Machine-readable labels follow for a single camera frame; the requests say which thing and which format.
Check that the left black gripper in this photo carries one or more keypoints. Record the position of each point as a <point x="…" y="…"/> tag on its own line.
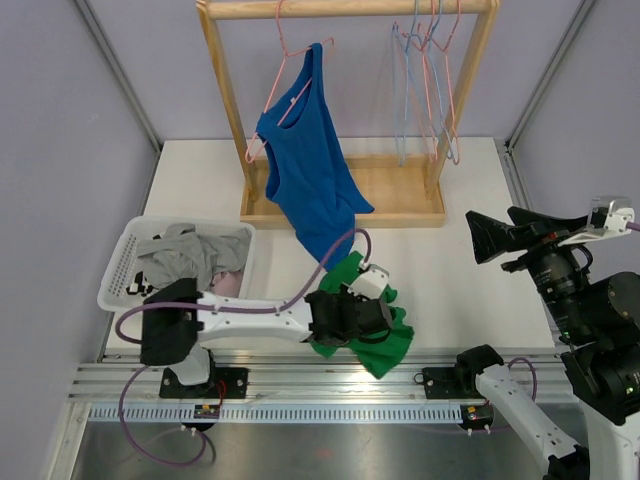
<point x="359" y="299"/>

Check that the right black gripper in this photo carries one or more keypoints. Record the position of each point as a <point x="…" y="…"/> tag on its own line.
<point x="492" y="237"/>

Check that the green tank top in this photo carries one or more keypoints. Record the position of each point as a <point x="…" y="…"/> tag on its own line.
<point x="388" y="350"/>

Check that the pink hanger of striped top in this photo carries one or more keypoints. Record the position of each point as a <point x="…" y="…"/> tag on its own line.
<point x="443" y="47"/>

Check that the blue hanger of mauve top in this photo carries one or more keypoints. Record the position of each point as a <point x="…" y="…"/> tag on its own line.
<point x="432" y="112"/>

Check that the mauve pink tank top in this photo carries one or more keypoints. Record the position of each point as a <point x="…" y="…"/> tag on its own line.
<point x="227" y="284"/>

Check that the blue tank top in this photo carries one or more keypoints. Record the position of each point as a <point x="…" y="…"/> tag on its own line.
<point x="308" y="177"/>

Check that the grey tank top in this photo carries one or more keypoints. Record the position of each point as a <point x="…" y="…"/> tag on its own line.
<point x="183" y="253"/>

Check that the blue hanger of green top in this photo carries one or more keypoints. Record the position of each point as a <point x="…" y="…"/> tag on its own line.
<point x="406" y="102"/>

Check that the black white striped tank top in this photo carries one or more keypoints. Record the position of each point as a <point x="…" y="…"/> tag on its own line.
<point x="139" y="286"/>

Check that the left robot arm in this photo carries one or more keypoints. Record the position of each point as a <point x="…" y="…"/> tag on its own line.
<point x="179" y="319"/>

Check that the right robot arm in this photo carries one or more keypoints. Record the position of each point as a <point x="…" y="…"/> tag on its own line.
<point x="599" y="322"/>

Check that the wooden clothes rack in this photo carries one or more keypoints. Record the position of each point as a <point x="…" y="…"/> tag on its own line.
<point x="405" y="197"/>

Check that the white plastic basket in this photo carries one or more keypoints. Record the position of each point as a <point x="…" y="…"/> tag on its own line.
<point x="124" y="264"/>

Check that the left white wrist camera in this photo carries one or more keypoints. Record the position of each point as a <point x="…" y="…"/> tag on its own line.
<point x="369" y="283"/>

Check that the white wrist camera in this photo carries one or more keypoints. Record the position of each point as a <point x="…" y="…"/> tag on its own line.
<point x="369" y="283"/>
<point x="610" y="217"/>

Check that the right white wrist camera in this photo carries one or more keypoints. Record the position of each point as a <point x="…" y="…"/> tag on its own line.
<point x="610" y="217"/>

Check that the white slotted cable duct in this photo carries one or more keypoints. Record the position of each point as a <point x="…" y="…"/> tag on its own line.
<point x="252" y="413"/>

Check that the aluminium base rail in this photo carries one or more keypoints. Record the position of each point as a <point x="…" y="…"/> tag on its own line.
<point x="307" y="378"/>

